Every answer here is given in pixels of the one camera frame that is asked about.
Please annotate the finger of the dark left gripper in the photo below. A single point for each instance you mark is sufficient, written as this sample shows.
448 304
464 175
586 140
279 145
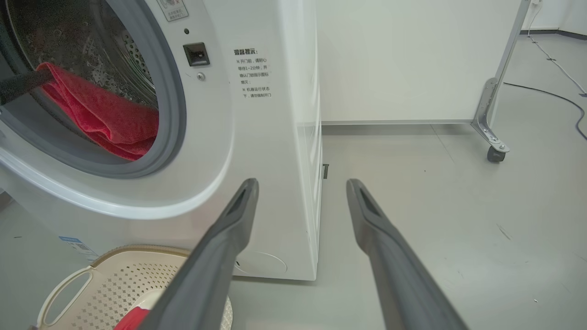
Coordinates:
23 86

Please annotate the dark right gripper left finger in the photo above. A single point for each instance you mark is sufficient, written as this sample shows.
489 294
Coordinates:
215 266

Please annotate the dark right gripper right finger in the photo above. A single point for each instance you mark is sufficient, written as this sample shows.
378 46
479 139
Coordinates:
394 275

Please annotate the plain red garment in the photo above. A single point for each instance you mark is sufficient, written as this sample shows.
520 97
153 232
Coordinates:
114 119

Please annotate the red Bulls jersey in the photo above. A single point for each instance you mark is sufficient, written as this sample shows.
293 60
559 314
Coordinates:
133 320

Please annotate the washing machine drum opening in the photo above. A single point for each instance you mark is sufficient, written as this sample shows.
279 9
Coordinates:
69 36

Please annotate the white front-load washing machine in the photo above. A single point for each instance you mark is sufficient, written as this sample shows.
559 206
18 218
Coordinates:
266 183

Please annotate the cream perforated laundry basket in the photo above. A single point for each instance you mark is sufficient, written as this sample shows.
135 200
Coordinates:
119 284

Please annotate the black door latch socket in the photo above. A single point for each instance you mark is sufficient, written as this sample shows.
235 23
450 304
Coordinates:
196 54

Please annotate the round white filter cover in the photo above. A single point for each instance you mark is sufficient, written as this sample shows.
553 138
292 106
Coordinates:
263 263

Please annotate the blue energy label sticker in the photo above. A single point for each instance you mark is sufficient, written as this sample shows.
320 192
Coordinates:
78 247

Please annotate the black caster wheel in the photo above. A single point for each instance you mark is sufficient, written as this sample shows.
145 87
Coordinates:
496 155

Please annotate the grey pictogram warning sticker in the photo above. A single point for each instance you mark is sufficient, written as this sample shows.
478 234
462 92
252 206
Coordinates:
173 9

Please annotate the printed warning text label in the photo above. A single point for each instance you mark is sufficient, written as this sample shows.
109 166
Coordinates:
253 73

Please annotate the silver metal partition leg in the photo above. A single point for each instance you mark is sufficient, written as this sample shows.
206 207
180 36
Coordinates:
493 101

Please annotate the white partition panel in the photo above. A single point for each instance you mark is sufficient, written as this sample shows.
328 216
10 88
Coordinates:
412 59

